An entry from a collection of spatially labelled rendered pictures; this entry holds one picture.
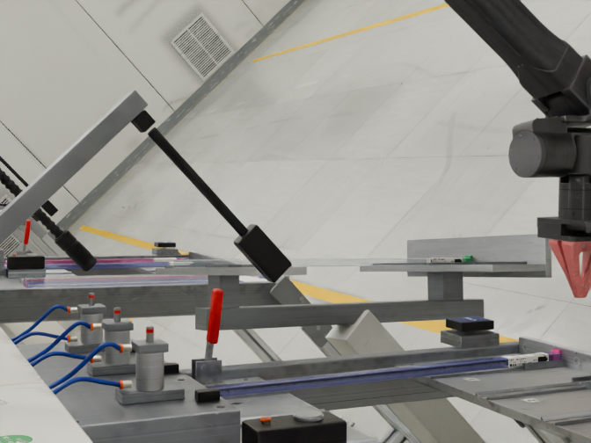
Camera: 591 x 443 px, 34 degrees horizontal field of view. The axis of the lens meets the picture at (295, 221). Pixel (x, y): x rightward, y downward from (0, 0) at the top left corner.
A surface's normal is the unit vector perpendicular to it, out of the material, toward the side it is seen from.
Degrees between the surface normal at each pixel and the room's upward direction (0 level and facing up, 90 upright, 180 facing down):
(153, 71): 90
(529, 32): 87
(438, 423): 90
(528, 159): 48
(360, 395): 90
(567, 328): 0
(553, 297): 0
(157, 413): 43
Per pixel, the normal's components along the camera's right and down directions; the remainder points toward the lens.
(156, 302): 0.40, 0.05
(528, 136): -0.87, 0.04
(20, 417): 0.00, -1.00
